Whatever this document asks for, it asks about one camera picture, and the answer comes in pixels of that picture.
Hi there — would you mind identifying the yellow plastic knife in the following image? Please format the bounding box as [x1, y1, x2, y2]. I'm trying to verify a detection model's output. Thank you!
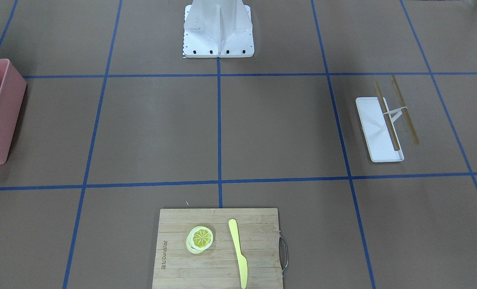
[228, 218, 249, 289]

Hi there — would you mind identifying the yellow lemon slice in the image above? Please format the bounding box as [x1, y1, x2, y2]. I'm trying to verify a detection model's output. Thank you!
[185, 226, 214, 254]

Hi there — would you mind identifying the bamboo cutting board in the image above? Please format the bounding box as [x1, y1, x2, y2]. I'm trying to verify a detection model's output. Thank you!
[152, 208, 284, 289]

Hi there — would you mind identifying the white rectangular tray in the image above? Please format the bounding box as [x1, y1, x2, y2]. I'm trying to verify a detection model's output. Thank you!
[355, 97, 404, 163]

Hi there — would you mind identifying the bamboo chopstick on tray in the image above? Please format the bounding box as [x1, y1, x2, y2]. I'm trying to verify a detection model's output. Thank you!
[373, 81, 400, 151]

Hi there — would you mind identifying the white chopstick rest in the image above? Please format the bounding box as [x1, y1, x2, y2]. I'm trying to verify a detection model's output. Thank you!
[383, 106, 407, 122]

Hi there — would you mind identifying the bamboo chopstick beside tray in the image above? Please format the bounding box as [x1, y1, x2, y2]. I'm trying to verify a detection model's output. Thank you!
[390, 75, 420, 146]

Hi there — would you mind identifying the pink plastic bin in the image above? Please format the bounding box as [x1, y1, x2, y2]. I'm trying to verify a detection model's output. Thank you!
[0, 59, 27, 165]

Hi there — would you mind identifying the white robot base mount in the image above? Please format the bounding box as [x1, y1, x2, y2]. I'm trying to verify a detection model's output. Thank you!
[182, 0, 255, 58]

